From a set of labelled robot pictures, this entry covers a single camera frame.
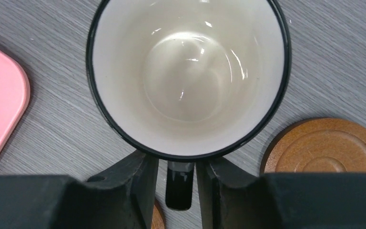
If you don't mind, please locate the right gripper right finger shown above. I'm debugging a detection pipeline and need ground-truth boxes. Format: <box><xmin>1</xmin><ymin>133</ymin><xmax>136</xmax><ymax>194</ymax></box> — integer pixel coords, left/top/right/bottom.
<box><xmin>196</xmin><ymin>157</ymin><xmax>366</xmax><ymax>229</ymax></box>

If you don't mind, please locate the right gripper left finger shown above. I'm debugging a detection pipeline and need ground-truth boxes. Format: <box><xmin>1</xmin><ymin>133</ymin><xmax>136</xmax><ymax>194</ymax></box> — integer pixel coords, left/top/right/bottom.
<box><xmin>0</xmin><ymin>151</ymin><xmax>159</xmax><ymax>229</ymax></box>

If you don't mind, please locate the brown coaster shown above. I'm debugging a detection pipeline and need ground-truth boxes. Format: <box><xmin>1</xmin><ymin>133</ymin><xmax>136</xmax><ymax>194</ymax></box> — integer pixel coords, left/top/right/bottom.
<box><xmin>151</xmin><ymin>199</ymin><xmax>166</xmax><ymax>229</ymax></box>
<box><xmin>259</xmin><ymin>117</ymin><xmax>366</xmax><ymax>174</ymax></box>

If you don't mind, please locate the grey cup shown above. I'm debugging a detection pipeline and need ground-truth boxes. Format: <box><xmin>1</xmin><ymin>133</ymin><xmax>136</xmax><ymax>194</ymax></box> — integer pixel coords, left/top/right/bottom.
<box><xmin>86</xmin><ymin>0</ymin><xmax>292</xmax><ymax>211</ymax></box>

